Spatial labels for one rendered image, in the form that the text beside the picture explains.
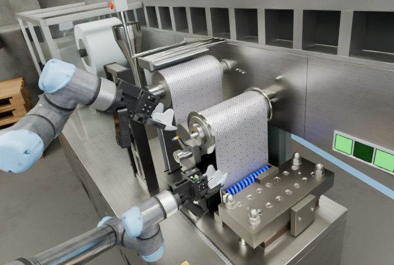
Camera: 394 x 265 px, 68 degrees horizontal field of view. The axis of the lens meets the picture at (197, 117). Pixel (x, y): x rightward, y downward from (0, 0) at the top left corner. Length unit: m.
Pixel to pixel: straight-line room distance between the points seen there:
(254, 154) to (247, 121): 0.15
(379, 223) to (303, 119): 1.55
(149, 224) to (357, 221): 1.84
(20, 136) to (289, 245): 0.83
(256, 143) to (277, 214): 0.25
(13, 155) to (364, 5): 0.84
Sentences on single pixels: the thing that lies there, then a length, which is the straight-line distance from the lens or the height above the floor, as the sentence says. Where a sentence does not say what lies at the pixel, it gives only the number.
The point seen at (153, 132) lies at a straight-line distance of 1.68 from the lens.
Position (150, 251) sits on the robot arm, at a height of 1.01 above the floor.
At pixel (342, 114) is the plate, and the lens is 0.97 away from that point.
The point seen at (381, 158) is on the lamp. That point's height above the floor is 1.19.
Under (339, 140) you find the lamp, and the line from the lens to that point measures 1.01.
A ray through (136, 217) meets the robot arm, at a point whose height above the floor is 1.14.
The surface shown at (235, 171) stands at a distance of 1.04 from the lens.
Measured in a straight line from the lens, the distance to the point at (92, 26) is 1.74.
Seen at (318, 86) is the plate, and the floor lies 1.35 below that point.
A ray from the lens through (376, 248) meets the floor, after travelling 2.34.
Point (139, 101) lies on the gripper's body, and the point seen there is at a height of 1.44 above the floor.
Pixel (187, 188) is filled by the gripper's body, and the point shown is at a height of 1.14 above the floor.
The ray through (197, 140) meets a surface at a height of 1.24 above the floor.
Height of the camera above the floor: 1.72
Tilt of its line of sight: 26 degrees down
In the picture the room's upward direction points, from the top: 8 degrees counter-clockwise
